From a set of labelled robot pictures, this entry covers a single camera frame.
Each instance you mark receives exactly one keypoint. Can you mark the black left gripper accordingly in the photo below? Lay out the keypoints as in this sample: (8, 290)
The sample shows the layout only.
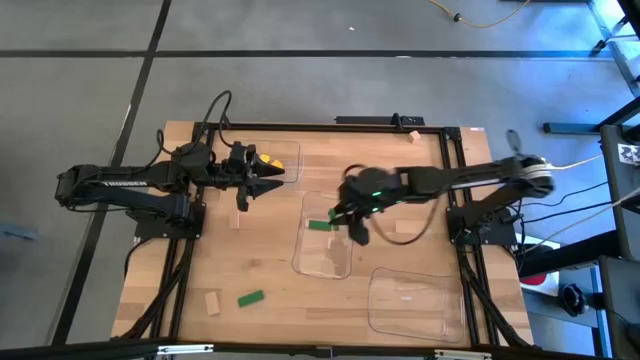
(230, 172)

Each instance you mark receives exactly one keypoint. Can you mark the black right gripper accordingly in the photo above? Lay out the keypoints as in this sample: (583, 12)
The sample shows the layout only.
(370, 190)

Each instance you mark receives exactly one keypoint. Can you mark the clear plastic tray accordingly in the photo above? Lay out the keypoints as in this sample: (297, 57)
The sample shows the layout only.
(320, 260)
(292, 150)
(420, 320)

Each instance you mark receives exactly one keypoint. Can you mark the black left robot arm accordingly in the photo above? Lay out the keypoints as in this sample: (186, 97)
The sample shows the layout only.
(125, 175)

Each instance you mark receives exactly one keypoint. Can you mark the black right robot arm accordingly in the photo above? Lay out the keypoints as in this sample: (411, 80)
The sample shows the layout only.
(465, 177)

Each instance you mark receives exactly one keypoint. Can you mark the natural wood block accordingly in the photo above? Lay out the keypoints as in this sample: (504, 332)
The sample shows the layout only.
(212, 303)
(233, 220)

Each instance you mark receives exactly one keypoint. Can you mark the small natural wood cube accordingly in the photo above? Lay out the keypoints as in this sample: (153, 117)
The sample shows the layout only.
(413, 136)

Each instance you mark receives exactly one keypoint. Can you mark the red round object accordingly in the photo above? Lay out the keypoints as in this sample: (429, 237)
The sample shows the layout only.
(534, 279)

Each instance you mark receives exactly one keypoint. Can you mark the black floor bar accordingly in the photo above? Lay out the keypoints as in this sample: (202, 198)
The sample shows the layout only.
(570, 255)

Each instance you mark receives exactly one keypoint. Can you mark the black standing desk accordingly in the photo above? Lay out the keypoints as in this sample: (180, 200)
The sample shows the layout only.
(570, 128)

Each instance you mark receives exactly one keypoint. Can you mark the black headphones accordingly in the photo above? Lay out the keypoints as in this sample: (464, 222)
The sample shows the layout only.
(574, 299)

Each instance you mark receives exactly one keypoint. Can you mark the black side desk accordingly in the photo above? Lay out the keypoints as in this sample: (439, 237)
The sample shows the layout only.
(617, 200)

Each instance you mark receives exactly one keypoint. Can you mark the black cabinet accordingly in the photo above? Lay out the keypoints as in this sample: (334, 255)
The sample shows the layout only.
(620, 300)

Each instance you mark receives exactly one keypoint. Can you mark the black white marker tag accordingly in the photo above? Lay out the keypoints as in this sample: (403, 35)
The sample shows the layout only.
(629, 154)

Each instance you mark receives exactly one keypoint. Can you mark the black aluminium table frame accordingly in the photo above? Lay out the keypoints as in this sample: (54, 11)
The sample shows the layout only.
(300, 127)

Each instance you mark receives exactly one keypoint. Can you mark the black frame crossbeam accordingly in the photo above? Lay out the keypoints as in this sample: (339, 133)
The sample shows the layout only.
(75, 350)

